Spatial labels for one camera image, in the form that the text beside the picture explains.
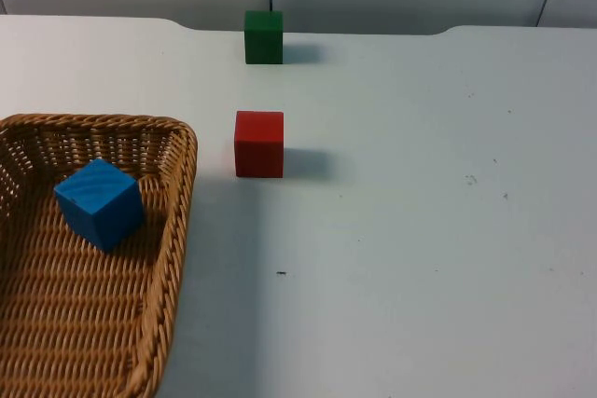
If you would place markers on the red cube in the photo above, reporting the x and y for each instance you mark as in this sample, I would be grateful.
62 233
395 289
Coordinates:
259 146

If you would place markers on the green cube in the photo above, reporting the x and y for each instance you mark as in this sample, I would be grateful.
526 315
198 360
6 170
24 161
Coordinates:
264 38

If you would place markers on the blue cube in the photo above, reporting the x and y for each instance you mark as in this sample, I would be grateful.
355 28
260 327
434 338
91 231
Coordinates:
100 204

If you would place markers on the brown wicker basket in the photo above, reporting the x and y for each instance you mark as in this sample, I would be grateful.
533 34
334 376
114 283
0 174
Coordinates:
70 314

